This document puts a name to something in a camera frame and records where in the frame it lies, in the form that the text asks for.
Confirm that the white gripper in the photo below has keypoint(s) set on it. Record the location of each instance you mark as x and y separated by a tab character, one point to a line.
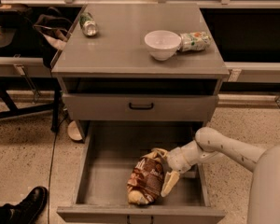
176	159

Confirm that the brown chip bag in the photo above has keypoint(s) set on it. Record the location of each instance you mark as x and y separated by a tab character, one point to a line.
146	180

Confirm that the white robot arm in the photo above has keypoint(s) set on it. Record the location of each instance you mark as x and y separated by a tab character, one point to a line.
264	164

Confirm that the open grey middle drawer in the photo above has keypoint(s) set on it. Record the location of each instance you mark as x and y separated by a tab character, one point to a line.
112	150

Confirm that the grey drawer cabinet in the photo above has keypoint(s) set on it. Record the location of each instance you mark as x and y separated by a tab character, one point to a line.
116	62

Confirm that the closed grey top drawer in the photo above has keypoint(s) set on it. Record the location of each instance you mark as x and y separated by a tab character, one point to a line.
140	107

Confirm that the round tan floor disc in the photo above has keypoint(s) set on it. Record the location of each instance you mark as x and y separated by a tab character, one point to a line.
73	131

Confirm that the white ceramic bowl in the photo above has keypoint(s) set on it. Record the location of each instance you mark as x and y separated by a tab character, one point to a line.
161	44

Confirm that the black leather shoe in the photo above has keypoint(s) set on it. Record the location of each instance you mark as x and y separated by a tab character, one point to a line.
28	210

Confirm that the green soda can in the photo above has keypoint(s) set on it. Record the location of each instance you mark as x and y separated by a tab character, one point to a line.
88	24

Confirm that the black side table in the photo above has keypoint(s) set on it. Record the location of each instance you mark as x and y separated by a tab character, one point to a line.
22	66

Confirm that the dark bag with straps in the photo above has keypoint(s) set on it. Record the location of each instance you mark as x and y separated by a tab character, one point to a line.
53	29

